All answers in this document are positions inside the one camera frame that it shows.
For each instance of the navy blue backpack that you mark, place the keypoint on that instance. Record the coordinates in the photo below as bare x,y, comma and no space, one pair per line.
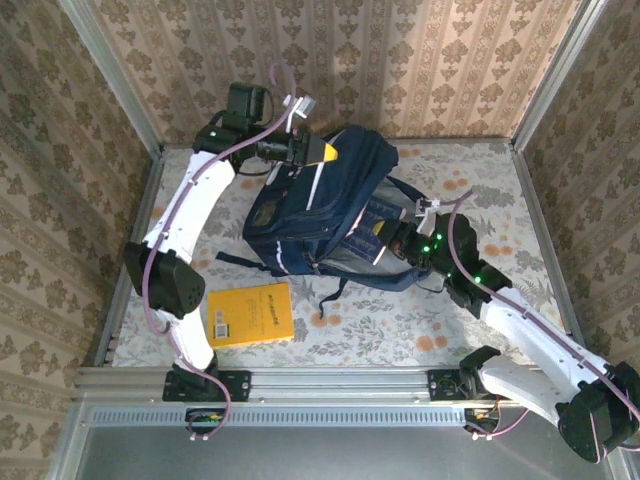
350,165

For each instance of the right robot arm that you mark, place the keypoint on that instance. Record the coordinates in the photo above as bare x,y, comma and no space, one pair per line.
530,325

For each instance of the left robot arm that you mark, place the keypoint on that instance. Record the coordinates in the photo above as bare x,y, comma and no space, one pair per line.
195,210

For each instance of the yellow notebook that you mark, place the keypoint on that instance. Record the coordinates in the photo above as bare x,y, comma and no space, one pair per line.
250,315

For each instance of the small electronics board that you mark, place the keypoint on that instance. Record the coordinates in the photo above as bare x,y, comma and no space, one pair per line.
205,421
482,420

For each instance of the grey metal sheet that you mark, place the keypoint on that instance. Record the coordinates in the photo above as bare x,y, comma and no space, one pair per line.
325,455

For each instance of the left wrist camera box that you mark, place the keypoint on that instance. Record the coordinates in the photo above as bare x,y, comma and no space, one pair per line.
302,107

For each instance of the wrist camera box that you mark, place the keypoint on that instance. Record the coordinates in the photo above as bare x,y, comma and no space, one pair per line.
427,212
302,107

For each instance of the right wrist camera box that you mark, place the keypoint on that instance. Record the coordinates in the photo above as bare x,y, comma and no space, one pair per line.
427,212

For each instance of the aluminium side rail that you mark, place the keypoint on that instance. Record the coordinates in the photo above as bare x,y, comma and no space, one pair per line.
131,240
550,250

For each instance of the aluminium wall-side rail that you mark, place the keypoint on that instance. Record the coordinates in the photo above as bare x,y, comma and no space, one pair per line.
450,141

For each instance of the aluminium corner post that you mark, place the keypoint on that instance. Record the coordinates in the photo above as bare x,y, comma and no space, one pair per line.
113,75
556,75

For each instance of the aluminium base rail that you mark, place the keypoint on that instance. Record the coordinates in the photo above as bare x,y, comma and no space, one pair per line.
340,382

